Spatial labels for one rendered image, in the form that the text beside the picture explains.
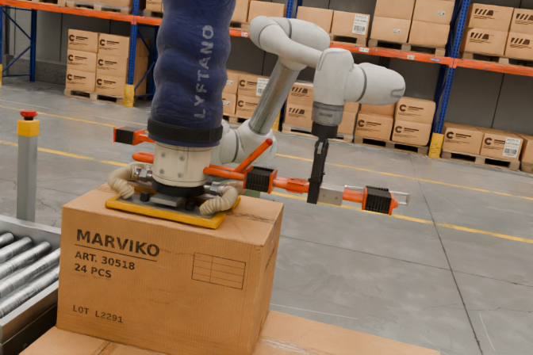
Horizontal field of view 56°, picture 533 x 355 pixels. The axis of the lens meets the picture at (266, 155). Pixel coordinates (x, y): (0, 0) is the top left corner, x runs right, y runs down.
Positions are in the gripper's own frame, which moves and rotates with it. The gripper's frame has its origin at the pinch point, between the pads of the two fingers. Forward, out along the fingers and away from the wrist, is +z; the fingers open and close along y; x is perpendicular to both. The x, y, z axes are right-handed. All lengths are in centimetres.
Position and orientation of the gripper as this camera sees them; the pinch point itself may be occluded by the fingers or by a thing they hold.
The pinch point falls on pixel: (314, 190)
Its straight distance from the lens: 150.8
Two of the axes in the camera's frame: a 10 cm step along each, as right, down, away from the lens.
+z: -1.3, 9.7, 2.2
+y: -2.1, 1.9, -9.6
